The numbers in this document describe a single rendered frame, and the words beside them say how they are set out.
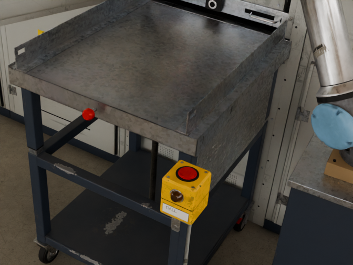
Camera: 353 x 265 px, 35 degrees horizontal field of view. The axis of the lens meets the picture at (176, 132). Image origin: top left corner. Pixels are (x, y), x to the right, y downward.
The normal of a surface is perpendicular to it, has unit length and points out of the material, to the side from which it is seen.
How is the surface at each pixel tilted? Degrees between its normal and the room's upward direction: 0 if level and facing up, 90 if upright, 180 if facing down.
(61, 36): 90
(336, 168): 90
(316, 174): 0
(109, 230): 0
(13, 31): 90
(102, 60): 0
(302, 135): 90
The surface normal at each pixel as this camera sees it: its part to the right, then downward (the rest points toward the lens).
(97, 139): -0.49, 0.48
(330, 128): -0.77, 0.44
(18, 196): 0.07, -0.81
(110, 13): 0.87, 0.33
